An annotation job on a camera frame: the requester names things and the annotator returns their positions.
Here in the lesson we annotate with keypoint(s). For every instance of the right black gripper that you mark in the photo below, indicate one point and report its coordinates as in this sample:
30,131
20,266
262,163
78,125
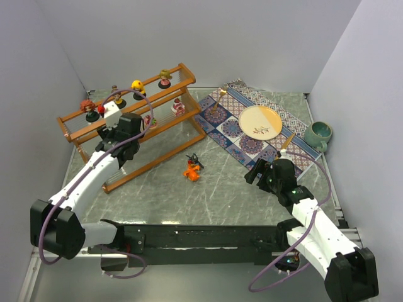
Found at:
260,173

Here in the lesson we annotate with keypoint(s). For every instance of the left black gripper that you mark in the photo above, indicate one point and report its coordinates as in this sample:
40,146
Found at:
105,135

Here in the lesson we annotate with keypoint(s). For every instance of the pink bear donut toy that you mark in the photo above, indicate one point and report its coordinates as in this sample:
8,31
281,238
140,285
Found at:
149,122

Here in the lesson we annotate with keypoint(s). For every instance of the brown hair yellow figurine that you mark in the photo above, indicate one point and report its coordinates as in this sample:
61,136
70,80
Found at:
121,103

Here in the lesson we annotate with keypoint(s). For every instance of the red hair green figurine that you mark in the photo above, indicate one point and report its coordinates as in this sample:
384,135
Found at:
88,108

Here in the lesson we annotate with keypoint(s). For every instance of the pink bear cake toy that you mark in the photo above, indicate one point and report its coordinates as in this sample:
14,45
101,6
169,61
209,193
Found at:
178,108

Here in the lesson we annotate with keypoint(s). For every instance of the blonde pink dress figurine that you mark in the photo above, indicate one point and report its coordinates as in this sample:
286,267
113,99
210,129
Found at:
164,79

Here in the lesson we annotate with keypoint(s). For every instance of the black dragon toy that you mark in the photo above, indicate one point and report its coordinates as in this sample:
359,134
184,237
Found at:
194,160

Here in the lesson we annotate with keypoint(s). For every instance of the orange dragon toy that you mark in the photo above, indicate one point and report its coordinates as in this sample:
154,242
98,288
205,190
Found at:
191,172

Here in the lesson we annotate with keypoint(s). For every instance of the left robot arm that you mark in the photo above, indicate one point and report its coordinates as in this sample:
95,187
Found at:
55,225

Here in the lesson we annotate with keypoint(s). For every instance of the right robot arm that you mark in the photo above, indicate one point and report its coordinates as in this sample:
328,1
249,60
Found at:
349,272

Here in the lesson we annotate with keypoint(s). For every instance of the orange wooden acrylic shelf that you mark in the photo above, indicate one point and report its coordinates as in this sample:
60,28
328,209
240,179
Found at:
78,131

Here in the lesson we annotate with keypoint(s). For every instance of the cream and orange plate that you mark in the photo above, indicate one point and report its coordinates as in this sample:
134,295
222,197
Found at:
260,122

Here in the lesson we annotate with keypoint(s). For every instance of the teal ceramic mug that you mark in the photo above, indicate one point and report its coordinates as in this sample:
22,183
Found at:
318,135

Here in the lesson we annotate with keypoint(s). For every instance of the gold fork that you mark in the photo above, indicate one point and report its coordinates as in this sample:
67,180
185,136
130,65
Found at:
222,93

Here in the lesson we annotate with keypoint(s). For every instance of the black base beam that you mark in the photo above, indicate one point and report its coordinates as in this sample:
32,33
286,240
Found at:
202,244

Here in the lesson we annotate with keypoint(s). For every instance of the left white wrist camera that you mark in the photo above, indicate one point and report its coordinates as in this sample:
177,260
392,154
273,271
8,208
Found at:
111,113

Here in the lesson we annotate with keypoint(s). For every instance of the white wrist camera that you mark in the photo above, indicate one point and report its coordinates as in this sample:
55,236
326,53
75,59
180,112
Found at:
281,154
111,113

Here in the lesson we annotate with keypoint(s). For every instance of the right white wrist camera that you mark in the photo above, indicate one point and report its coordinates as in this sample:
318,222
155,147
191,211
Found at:
281,154

